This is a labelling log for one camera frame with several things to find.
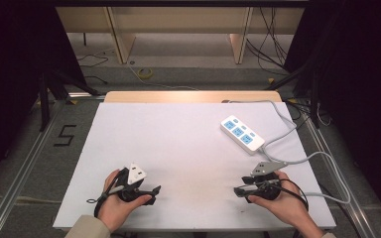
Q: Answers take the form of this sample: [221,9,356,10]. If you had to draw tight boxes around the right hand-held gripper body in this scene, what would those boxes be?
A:
[241,161,289,202]

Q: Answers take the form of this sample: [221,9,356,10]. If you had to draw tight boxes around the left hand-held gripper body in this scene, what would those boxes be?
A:
[115,162,151,203]

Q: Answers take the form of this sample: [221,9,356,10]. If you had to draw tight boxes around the person's left hand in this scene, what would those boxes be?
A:
[97,169,154,233]

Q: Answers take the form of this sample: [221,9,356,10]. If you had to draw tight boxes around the person's right hand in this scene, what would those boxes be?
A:
[247,170,325,238]

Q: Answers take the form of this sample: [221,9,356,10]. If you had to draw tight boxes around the white power strip blue sockets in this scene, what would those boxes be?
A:
[219,114,266,156]

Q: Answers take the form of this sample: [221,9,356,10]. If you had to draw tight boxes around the white table cover sheet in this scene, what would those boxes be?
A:
[52,101,337,231]

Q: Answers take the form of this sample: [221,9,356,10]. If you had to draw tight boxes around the wooden table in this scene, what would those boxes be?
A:
[103,90,283,104]

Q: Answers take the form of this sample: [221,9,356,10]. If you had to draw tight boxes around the black tripod stand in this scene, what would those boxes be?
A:
[263,60,323,130]
[37,67,101,133]

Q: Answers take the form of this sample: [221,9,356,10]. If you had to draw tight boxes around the yellow tape roll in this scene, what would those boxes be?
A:
[137,66,154,80]

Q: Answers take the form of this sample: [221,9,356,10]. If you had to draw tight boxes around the black curtain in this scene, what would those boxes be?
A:
[282,0,381,232]
[0,0,87,194]

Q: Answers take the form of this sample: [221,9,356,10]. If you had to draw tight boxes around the beige wooden desk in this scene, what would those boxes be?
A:
[55,6,306,65]

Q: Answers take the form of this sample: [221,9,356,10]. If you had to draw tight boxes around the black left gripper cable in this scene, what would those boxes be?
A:
[85,168,129,218]

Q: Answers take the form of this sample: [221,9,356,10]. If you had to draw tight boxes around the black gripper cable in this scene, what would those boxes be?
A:
[276,178,311,213]
[85,168,129,218]

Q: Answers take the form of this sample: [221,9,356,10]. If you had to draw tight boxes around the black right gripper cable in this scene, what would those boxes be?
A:
[276,178,311,213]

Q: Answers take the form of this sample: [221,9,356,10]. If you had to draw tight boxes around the grey power strip cable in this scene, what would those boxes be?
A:
[222,98,352,205]

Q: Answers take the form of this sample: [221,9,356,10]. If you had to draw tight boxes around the metal floor rail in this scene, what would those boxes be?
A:
[304,115,380,238]
[0,98,67,238]

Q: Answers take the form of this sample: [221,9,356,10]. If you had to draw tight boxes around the white floor cable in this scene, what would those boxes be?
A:
[127,62,200,92]

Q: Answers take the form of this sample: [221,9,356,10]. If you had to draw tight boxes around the bundle of black floor cables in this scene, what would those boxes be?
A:
[245,6,291,75]

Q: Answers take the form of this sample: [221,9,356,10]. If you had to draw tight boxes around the thin black floor cable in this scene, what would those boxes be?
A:
[76,53,110,85]

